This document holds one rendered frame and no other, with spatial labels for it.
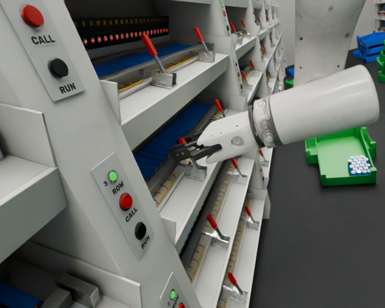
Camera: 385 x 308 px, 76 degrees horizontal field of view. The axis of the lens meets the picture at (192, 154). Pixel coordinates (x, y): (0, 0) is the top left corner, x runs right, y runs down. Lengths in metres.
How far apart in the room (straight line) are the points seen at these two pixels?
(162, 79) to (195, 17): 0.45
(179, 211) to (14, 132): 0.28
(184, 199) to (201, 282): 0.19
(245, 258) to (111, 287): 0.57
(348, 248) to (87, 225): 0.87
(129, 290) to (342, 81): 0.37
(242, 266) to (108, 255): 0.59
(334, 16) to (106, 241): 0.38
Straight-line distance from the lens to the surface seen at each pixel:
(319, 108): 0.39
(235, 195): 0.77
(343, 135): 1.47
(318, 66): 0.49
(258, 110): 0.40
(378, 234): 1.06
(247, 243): 0.89
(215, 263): 0.60
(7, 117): 0.25
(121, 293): 0.33
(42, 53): 0.26
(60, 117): 0.25
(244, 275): 0.81
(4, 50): 0.25
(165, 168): 0.50
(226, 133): 0.40
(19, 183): 0.24
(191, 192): 0.48
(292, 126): 0.39
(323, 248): 1.00
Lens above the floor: 0.73
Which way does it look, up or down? 22 degrees down
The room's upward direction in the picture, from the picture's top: 19 degrees counter-clockwise
